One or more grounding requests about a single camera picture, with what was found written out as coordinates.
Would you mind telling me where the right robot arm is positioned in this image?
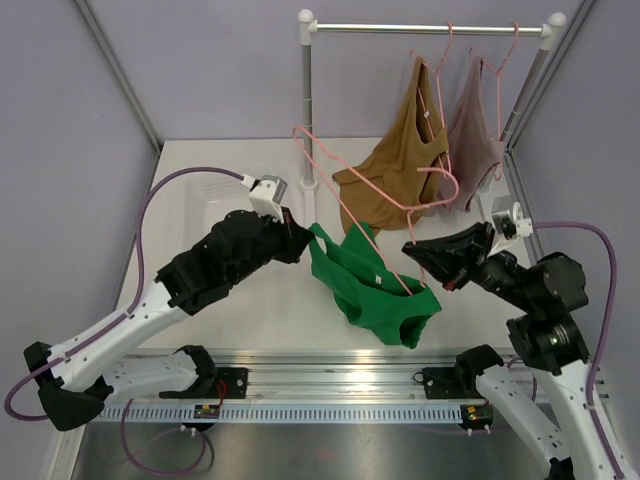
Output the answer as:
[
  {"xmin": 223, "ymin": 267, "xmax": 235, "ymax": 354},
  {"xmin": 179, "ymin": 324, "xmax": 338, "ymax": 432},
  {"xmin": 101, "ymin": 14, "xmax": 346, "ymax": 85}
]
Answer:
[{"xmin": 402, "ymin": 219, "xmax": 639, "ymax": 479}]

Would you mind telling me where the aluminium frame post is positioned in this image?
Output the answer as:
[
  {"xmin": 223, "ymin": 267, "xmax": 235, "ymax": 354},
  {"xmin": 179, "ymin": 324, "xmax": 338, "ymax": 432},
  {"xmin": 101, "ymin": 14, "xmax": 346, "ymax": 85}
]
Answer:
[
  {"xmin": 500, "ymin": 0, "xmax": 597, "ymax": 154},
  {"xmin": 71, "ymin": 0, "xmax": 163, "ymax": 155}
]

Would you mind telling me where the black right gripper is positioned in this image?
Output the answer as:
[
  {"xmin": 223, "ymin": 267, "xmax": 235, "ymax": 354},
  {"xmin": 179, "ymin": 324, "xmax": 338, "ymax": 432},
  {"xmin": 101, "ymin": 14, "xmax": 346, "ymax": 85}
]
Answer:
[{"xmin": 404, "ymin": 220, "xmax": 538, "ymax": 311}]

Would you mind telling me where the pink wire hanger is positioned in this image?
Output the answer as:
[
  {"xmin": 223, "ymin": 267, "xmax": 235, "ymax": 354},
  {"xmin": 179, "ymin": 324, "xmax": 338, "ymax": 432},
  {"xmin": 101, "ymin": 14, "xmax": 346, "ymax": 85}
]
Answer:
[{"xmin": 292, "ymin": 124, "xmax": 460, "ymax": 297}]

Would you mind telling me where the brown tank top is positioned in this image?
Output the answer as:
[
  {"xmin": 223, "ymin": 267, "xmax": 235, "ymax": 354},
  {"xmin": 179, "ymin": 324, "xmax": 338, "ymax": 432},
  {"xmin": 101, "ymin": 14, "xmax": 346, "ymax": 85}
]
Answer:
[{"xmin": 332, "ymin": 57, "xmax": 449, "ymax": 233}]

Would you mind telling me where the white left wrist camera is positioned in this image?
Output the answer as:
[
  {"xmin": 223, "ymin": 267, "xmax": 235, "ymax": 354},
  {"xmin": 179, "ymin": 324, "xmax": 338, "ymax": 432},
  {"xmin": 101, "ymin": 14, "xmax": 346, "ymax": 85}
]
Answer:
[{"xmin": 241, "ymin": 175, "xmax": 288, "ymax": 223}]

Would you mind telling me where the right aluminium frame post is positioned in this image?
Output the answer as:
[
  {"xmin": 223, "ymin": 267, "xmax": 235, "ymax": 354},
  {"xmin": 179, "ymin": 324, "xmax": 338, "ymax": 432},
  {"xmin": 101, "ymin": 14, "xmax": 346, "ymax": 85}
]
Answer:
[{"xmin": 500, "ymin": 0, "xmax": 597, "ymax": 154}]

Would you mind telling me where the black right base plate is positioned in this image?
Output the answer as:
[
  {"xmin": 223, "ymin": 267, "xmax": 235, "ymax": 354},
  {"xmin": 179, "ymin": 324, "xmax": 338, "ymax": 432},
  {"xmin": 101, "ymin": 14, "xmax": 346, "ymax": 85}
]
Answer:
[{"xmin": 412, "ymin": 367, "xmax": 483, "ymax": 400}]

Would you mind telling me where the aluminium mounting rail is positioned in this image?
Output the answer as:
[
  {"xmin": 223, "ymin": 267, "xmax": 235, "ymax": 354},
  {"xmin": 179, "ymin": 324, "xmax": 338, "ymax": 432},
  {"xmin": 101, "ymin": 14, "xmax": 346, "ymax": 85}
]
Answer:
[{"xmin": 99, "ymin": 349, "xmax": 611, "ymax": 409}]

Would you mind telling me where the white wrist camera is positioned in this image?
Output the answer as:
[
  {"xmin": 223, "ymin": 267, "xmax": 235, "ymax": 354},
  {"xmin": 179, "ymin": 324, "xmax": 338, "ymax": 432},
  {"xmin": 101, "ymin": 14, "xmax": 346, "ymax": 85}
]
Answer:
[
  {"xmin": 241, "ymin": 175, "xmax": 288, "ymax": 223},
  {"xmin": 491, "ymin": 196, "xmax": 533, "ymax": 254}
]

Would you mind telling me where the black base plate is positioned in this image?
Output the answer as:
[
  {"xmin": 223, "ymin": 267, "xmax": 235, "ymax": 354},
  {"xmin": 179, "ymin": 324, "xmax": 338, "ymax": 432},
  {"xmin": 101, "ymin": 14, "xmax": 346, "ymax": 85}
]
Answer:
[
  {"xmin": 159, "ymin": 367, "xmax": 249, "ymax": 400},
  {"xmin": 412, "ymin": 367, "xmax": 483, "ymax": 400}
]

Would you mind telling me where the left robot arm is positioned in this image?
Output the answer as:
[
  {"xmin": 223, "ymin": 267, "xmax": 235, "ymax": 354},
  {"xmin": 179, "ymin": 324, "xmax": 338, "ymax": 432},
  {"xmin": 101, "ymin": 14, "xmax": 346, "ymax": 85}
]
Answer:
[{"xmin": 24, "ymin": 210, "xmax": 314, "ymax": 431}]

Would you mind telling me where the pink hanger under brown top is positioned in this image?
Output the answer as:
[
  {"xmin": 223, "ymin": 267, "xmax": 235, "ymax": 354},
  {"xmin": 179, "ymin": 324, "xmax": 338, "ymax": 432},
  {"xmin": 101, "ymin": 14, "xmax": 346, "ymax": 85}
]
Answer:
[{"xmin": 399, "ymin": 22, "xmax": 457, "ymax": 185}]

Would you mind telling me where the white perforated plastic basket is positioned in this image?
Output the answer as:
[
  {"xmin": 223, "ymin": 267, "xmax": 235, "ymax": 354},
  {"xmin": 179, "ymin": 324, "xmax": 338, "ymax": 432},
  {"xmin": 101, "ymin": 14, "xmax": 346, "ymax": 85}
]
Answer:
[{"xmin": 185, "ymin": 173, "xmax": 252, "ymax": 231}]

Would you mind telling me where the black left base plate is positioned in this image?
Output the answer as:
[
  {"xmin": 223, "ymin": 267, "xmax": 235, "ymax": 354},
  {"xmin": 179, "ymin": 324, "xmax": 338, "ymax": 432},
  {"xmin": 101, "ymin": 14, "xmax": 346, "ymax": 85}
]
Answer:
[{"xmin": 159, "ymin": 367, "xmax": 249, "ymax": 400}]

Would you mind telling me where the green tank top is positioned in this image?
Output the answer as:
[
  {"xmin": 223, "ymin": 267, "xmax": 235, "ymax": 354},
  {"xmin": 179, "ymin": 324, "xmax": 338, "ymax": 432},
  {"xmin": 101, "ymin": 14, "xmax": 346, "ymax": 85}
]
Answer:
[{"xmin": 309, "ymin": 222, "xmax": 442, "ymax": 349}]

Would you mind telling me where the white slotted cable duct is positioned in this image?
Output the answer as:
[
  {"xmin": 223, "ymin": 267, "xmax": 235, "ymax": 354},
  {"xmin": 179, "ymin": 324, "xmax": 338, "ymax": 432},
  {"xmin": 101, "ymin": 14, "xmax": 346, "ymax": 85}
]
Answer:
[{"xmin": 98, "ymin": 403, "xmax": 462, "ymax": 424}]

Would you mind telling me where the mauve tank top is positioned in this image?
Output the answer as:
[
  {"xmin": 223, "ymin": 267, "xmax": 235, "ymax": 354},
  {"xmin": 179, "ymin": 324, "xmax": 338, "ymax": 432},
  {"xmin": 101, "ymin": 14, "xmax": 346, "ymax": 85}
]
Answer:
[{"xmin": 445, "ymin": 56, "xmax": 504, "ymax": 211}]

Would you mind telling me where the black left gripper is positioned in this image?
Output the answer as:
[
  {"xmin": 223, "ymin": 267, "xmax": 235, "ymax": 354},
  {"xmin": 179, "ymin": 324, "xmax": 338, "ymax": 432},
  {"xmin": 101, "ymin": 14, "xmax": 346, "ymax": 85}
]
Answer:
[{"xmin": 229, "ymin": 204, "xmax": 315, "ymax": 286}]

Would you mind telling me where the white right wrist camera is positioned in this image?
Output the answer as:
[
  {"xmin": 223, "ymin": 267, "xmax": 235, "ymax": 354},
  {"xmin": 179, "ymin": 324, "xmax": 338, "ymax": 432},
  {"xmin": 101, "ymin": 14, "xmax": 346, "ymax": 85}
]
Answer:
[{"xmin": 491, "ymin": 196, "xmax": 533, "ymax": 254}]

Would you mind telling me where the silver and white clothes rack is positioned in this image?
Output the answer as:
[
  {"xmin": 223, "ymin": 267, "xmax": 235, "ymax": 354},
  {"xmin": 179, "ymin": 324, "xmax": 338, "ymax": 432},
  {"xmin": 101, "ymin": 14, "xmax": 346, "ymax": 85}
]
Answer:
[{"xmin": 297, "ymin": 9, "xmax": 567, "ymax": 225}]

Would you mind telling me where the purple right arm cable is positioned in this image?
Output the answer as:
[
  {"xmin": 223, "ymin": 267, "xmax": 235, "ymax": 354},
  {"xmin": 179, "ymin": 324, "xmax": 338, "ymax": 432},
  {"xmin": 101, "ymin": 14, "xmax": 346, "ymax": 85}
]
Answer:
[{"xmin": 414, "ymin": 222, "xmax": 626, "ymax": 479}]

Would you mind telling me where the pink hanger under mauve top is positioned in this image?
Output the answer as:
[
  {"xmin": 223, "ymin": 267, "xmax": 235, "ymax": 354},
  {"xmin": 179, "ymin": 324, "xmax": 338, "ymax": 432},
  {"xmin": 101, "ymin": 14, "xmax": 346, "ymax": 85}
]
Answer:
[{"xmin": 470, "ymin": 21, "xmax": 520, "ymax": 183}]

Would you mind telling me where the left aluminium frame post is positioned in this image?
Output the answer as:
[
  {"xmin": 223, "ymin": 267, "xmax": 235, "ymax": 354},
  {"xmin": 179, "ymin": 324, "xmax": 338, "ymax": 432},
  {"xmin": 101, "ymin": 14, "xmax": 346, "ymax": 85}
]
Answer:
[{"xmin": 71, "ymin": 0, "xmax": 163, "ymax": 155}]

